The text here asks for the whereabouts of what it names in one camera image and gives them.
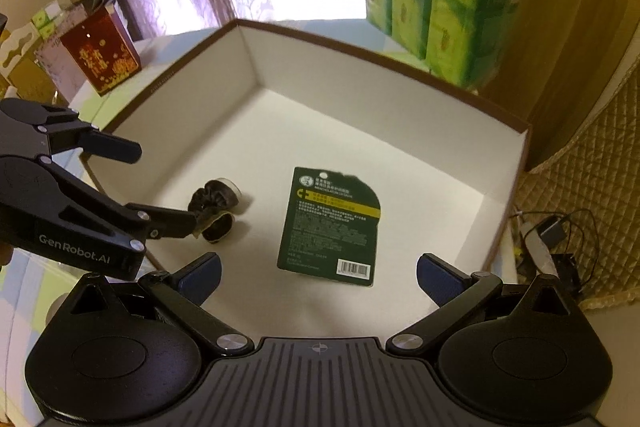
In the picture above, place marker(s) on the grey charger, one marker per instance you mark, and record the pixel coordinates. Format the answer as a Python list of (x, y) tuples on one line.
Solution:
[(551, 230)]

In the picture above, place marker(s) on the pink paper bag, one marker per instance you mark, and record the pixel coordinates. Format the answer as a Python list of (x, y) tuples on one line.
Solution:
[(60, 57)]

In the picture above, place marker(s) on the brown box with white inside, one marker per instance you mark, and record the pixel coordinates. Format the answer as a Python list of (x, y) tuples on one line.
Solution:
[(350, 132)]

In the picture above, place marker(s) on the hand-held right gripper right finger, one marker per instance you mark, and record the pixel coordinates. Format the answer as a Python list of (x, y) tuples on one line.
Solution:
[(440, 278)]

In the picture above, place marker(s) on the dark green product card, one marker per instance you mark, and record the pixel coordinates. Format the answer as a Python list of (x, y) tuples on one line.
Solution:
[(325, 227)]

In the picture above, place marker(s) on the red gift box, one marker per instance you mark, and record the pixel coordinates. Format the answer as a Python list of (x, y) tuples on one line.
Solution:
[(100, 52)]

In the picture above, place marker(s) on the green and white small box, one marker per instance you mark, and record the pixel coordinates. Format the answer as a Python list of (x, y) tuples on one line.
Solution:
[(47, 16)]

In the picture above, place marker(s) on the white power strip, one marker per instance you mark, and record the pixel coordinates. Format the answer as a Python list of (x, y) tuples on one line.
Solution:
[(536, 252)]

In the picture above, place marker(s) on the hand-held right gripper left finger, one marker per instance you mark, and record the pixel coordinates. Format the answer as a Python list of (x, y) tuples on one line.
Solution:
[(202, 273)]

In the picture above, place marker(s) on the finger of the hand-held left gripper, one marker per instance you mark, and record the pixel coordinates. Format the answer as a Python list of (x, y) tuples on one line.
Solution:
[(115, 149), (167, 222)]

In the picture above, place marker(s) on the beige quilted chair cover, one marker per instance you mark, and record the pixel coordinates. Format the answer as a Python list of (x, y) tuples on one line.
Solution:
[(600, 157)]

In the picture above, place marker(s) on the plaid cloth-covered desktop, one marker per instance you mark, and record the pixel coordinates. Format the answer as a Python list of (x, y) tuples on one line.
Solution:
[(22, 289)]

